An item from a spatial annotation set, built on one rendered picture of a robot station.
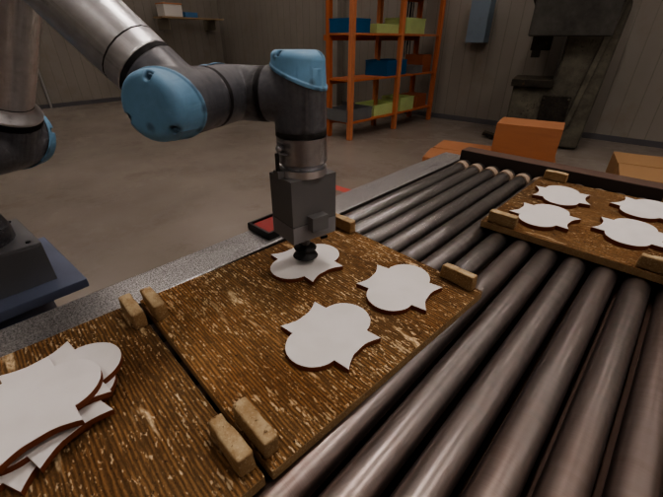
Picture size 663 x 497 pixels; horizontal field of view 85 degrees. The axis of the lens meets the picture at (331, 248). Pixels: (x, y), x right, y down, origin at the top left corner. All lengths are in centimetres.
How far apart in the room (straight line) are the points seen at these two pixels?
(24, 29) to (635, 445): 99
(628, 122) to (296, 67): 647
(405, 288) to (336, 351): 17
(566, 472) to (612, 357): 21
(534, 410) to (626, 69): 642
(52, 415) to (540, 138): 347
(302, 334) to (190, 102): 31
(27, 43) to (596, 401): 97
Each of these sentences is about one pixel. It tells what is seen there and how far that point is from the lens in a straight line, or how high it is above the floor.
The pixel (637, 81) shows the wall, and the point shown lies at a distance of 678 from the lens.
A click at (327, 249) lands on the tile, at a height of 94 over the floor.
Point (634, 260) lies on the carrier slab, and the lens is 86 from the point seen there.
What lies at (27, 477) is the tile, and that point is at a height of 94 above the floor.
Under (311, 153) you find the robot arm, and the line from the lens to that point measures 53.
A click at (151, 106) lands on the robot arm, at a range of 44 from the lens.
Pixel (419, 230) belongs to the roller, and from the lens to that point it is 83.
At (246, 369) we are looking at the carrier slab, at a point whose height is 94.
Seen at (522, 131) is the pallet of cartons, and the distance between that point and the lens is 356.
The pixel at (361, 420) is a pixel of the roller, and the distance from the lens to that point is 45.
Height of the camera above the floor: 128
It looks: 30 degrees down
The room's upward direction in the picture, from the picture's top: straight up
